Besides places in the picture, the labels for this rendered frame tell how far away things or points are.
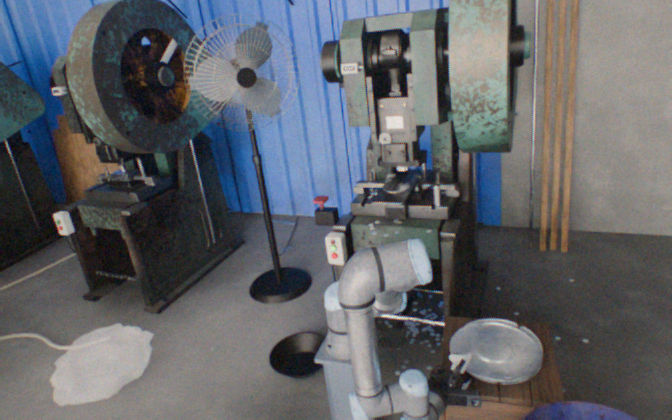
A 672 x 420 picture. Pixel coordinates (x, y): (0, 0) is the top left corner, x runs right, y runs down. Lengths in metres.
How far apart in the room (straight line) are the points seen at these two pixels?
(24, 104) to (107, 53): 1.91
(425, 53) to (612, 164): 1.77
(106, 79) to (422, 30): 1.49
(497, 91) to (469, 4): 0.29
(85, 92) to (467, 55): 1.75
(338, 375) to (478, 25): 1.24
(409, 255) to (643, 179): 2.41
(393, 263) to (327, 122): 2.40
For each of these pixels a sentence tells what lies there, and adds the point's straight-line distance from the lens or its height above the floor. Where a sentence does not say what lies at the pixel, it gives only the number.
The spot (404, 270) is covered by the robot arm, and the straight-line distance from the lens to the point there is 1.18.
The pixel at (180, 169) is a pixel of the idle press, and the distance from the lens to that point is 3.18.
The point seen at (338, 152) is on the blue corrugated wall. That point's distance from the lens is 3.54.
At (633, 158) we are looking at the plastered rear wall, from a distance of 3.37.
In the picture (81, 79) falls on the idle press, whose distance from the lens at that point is 2.54.
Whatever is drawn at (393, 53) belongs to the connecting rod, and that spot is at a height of 1.35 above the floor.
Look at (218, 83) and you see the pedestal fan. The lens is 2.45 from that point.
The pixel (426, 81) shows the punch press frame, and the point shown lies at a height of 1.24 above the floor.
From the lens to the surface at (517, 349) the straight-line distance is 1.79.
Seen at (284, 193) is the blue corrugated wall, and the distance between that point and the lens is 3.86.
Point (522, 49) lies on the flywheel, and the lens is 1.95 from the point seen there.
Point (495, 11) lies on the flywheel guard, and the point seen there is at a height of 1.48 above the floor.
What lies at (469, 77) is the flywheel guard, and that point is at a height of 1.28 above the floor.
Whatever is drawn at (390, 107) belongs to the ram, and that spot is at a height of 1.13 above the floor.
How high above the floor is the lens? 1.53
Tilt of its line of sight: 20 degrees down
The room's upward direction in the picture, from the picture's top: 7 degrees counter-clockwise
